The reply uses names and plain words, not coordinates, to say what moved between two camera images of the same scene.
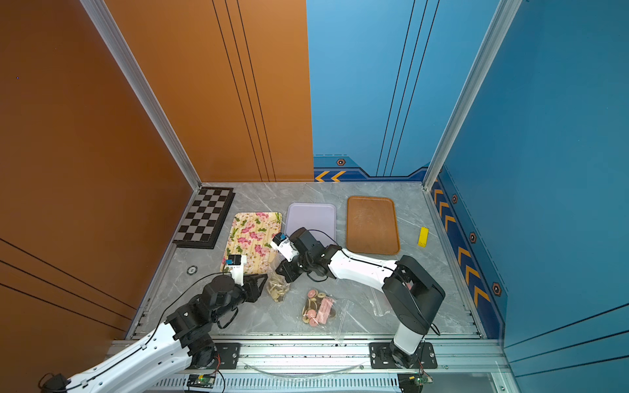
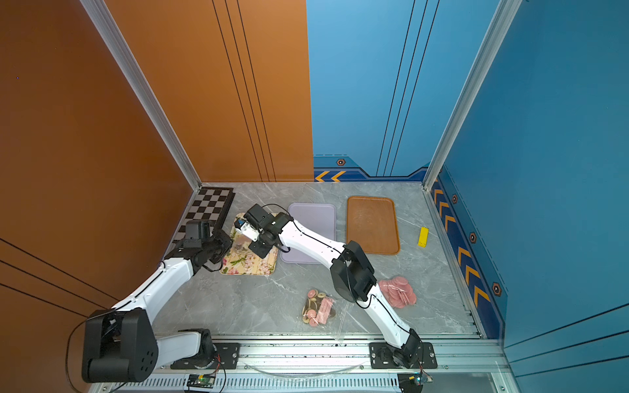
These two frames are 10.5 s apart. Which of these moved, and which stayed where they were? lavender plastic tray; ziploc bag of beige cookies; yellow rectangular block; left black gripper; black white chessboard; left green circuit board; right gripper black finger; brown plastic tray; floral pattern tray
Moved: right gripper black finger; ziploc bag of beige cookies; left black gripper
Stayed: left green circuit board; floral pattern tray; yellow rectangular block; brown plastic tray; lavender plastic tray; black white chessboard
